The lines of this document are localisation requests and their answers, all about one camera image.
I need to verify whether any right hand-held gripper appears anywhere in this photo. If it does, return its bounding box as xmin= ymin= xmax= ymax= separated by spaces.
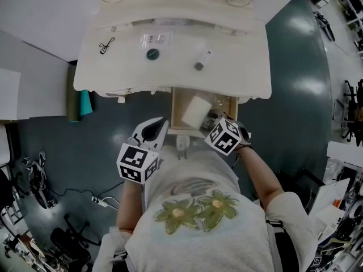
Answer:
xmin=204 ymin=111 xmax=244 ymax=156

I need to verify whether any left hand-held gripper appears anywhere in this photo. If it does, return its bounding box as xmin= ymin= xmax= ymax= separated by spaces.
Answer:
xmin=116 ymin=117 xmax=170 ymax=185

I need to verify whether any wooden large drawer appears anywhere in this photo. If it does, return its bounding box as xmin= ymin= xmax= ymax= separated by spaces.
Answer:
xmin=167 ymin=86 xmax=239 ymax=138

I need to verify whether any white box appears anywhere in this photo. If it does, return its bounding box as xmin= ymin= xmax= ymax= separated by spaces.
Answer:
xmin=180 ymin=95 xmax=221 ymax=130

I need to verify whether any person's left forearm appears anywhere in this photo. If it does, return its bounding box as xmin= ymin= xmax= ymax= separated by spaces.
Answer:
xmin=116 ymin=178 xmax=146 ymax=232

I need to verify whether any person's right forearm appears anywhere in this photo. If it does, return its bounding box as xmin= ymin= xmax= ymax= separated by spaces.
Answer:
xmin=239 ymin=146 xmax=285 ymax=209

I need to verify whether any white dressing table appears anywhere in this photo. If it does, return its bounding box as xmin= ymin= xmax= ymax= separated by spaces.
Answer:
xmin=73 ymin=8 xmax=272 ymax=105

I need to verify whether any person's right hand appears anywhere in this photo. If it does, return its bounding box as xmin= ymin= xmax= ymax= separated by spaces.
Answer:
xmin=239 ymin=125 xmax=252 ymax=150

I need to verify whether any clear plastic bag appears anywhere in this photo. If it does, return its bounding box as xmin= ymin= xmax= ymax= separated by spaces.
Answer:
xmin=208 ymin=93 xmax=238 ymax=116

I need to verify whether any teal roll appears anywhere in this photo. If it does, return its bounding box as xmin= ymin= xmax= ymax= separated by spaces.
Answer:
xmin=79 ymin=89 xmax=94 ymax=116

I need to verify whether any white tube with black cap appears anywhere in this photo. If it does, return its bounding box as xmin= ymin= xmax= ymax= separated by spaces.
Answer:
xmin=193 ymin=47 xmax=214 ymax=71

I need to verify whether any white power strip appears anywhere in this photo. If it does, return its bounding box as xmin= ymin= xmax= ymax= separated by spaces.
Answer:
xmin=91 ymin=195 xmax=108 ymax=208

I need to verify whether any olive green roll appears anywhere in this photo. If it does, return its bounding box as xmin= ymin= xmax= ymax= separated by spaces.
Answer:
xmin=66 ymin=63 xmax=83 ymax=123

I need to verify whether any clear labelled packet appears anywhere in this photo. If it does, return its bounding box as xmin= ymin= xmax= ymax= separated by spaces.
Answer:
xmin=141 ymin=32 xmax=173 ymax=46

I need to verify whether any black eyelash curler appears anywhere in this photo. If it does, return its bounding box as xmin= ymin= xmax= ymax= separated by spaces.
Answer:
xmin=98 ymin=36 xmax=116 ymax=56

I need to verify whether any white flower-print shirt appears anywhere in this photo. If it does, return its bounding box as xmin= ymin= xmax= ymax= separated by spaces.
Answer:
xmin=92 ymin=147 xmax=320 ymax=272

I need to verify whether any grey folded device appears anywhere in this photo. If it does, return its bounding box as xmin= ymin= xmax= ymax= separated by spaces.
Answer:
xmin=24 ymin=151 xmax=57 ymax=211

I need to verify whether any white cluttered desk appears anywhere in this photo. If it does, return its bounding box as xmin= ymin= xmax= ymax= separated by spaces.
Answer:
xmin=307 ymin=140 xmax=363 ymax=272

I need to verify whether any black office chair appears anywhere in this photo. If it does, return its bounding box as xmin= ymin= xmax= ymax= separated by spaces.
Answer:
xmin=333 ymin=79 xmax=363 ymax=147
xmin=0 ymin=167 xmax=29 ymax=209
xmin=49 ymin=212 xmax=102 ymax=266

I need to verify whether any white flat panel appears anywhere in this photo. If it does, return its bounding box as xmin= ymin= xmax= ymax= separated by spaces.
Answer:
xmin=0 ymin=68 xmax=22 ymax=121

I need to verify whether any black folded tripod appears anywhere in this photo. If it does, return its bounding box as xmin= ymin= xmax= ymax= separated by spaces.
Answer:
xmin=313 ymin=10 xmax=336 ymax=43

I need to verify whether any black metal frame chair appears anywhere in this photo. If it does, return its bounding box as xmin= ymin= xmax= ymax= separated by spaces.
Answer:
xmin=276 ymin=167 xmax=326 ymax=209

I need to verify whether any black cable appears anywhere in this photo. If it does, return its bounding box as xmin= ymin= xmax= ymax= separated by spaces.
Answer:
xmin=49 ymin=180 xmax=125 ymax=201

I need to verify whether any black harness strap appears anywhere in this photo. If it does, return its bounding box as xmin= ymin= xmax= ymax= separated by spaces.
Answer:
xmin=266 ymin=219 xmax=300 ymax=272

